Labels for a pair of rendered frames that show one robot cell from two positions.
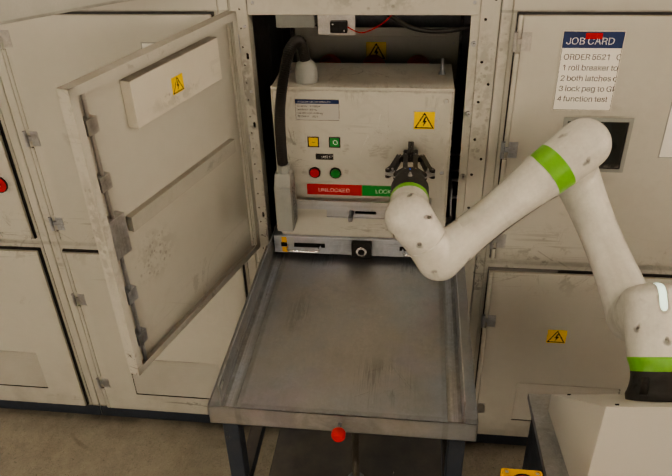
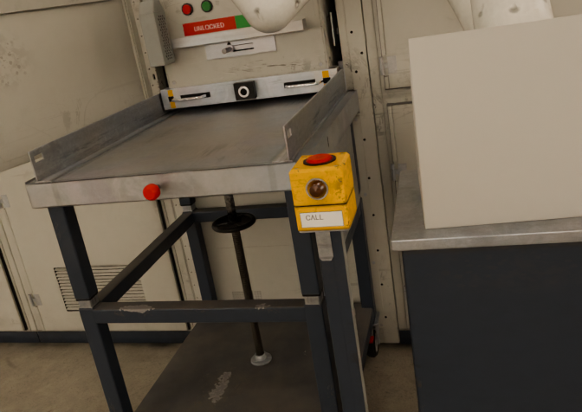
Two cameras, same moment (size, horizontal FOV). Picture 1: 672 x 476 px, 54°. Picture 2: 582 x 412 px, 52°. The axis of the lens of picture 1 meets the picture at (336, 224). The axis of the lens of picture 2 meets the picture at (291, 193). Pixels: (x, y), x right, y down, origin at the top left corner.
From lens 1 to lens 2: 96 cm
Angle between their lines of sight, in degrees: 16
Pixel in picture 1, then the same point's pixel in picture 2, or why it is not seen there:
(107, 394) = (41, 314)
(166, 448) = (91, 364)
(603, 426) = (414, 74)
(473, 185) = (351, 3)
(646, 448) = (482, 107)
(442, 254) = not seen: outside the picture
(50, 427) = not seen: outside the picture
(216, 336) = (130, 228)
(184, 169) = not seen: outside the picture
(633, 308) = not seen: outside the picture
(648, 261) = not seen: hidden behind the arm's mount
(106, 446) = (35, 365)
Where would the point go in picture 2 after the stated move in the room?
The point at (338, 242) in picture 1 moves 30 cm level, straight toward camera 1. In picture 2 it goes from (223, 87) to (196, 108)
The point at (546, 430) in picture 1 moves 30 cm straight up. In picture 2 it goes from (410, 188) to (394, 29)
